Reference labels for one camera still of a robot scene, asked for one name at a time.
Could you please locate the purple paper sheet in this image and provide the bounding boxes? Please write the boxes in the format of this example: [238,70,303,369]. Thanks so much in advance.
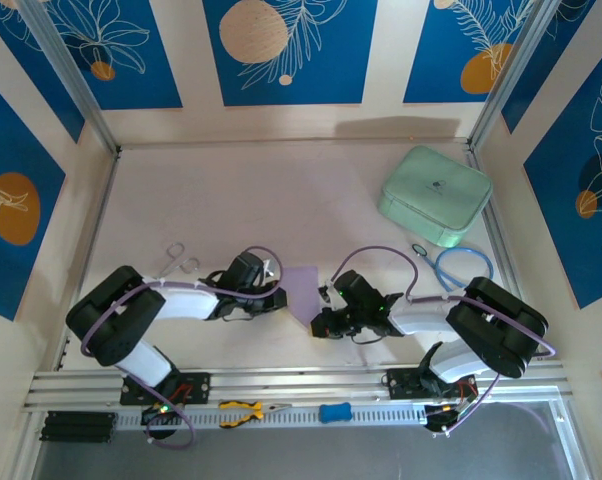
[282,265,322,332]

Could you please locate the blue stethoscope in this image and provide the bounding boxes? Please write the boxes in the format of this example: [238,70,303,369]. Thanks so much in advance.
[410,243,496,295]

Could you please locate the metal surgical scissors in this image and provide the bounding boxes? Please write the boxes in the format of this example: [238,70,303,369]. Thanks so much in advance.
[158,241,203,277]

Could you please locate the blue bone-shaped sponge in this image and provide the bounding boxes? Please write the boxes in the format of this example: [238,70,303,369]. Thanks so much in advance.
[318,402,353,425]

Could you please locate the mint green zip case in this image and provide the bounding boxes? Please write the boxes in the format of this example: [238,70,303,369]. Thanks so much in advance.
[377,144,494,250]

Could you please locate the small electronics board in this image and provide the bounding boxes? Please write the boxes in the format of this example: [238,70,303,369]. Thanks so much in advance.
[423,384,481,440]
[140,399,186,442]

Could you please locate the black stacked blocks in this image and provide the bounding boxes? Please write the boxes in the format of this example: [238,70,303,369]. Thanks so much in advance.
[39,410,118,444]

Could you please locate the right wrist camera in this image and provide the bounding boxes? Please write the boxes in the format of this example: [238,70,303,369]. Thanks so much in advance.
[317,281,346,312]

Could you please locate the aluminium rail frame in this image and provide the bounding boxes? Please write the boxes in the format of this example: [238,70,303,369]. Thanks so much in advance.
[23,360,575,412]

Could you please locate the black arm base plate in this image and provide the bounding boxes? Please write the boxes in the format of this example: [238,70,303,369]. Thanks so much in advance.
[119,372,212,406]
[380,368,477,401]

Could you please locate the yellow handled pliers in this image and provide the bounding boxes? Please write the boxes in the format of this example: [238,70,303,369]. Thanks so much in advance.
[218,399,293,429]

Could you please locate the grey slotted cable duct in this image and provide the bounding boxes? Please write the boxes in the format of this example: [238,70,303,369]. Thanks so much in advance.
[115,402,430,432]

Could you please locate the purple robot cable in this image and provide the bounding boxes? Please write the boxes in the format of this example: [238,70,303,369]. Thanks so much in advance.
[328,245,560,434]
[82,244,285,449]

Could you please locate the blue floral wall poster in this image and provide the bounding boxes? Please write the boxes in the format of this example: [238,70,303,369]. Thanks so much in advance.
[43,0,184,111]
[0,0,86,145]
[403,0,538,105]
[523,43,602,310]
[500,0,602,135]
[203,0,380,107]
[0,72,67,322]

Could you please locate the aluminium frame post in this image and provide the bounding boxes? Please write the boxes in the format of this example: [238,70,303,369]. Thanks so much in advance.
[468,0,565,150]
[16,0,121,155]

